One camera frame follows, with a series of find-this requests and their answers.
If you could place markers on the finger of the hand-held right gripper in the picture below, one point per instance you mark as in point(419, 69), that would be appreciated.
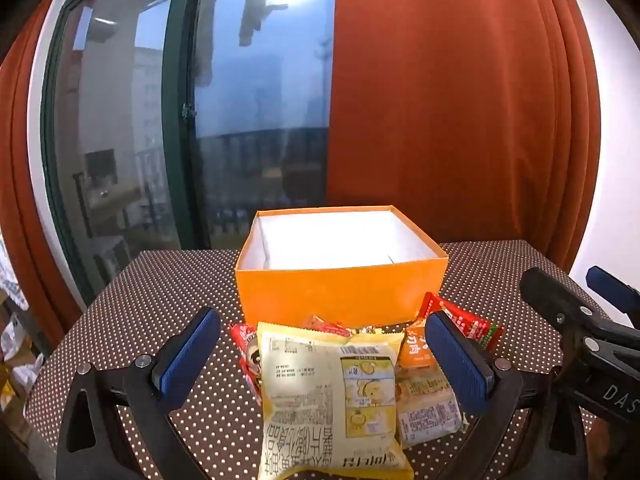
point(612, 287)
point(555, 295)

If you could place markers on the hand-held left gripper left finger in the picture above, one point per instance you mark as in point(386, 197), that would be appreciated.
point(187, 355)

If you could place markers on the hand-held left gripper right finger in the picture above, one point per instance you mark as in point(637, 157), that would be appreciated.
point(457, 365)

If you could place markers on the orange snack packet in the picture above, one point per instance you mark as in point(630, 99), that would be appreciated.
point(412, 352)

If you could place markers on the yellow white-label snack packet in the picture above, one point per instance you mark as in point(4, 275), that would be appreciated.
point(425, 410)

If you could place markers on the red cartoon snack packet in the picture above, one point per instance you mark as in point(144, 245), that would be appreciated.
point(247, 355)

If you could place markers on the large yellow snack packet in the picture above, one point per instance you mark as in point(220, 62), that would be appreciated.
point(310, 395)

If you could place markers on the orange cardboard box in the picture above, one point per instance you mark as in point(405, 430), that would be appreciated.
point(325, 290)

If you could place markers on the pile of bags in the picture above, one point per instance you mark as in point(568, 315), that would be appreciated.
point(12, 340)

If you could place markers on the patterned white cloth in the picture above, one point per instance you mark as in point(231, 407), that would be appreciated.
point(10, 275)

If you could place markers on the balcony railing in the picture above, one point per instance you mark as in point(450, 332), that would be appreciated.
point(240, 160)

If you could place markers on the wide orange curtain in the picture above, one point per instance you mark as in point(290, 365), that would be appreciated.
point(450, 110)

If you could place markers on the narrow orange curtain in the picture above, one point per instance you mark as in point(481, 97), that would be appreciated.
point(25, 210)

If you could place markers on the green framed glass window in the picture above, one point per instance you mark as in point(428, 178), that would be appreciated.
point(175, 110)

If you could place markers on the hanging grey garment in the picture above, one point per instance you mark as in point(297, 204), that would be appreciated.
point(205, 35)

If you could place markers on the hanging dark garment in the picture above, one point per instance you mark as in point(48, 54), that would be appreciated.
point(250, 20)

